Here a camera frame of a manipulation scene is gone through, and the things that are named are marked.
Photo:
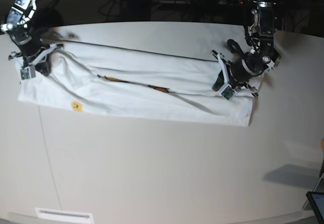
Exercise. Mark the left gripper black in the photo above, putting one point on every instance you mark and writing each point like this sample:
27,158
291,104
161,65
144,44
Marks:
248,66

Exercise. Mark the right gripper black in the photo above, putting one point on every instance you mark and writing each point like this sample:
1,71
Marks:
35,59

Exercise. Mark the white printed T-shirt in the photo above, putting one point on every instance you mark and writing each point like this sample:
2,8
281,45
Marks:
119,82

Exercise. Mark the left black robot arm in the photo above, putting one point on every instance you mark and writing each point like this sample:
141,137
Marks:
259,35

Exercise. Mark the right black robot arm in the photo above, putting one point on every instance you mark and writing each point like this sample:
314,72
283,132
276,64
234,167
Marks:
25,24

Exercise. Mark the white paper label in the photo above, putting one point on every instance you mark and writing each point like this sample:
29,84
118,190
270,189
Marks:
64,216

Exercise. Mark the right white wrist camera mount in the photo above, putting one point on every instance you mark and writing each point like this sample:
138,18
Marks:
17,57

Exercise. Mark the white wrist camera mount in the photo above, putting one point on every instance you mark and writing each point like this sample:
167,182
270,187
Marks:
226,85
17,57

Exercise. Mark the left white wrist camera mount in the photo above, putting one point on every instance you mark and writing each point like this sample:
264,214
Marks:
226,85

